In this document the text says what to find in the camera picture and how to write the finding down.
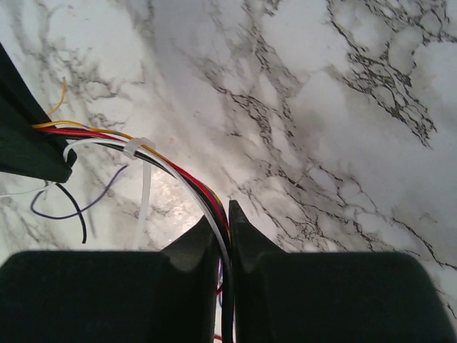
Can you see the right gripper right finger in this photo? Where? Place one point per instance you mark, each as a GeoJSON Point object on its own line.
{"type": "Point", "coordinates": [330, 296]}

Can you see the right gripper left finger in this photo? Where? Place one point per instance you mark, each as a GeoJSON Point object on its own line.
{"type": "Point", "coordinates": [113, 296]}

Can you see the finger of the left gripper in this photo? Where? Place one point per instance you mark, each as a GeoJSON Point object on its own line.
{"type": "Point", "coordinates": [24, 150]}

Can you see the translucent white zip tie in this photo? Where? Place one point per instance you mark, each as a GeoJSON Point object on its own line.
{"type": "Point", "coordinates": [132, 147]}

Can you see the marble pattern table mat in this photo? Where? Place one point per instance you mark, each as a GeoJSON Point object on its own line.
{"type": "Point", "coordinates": [332, 123]}

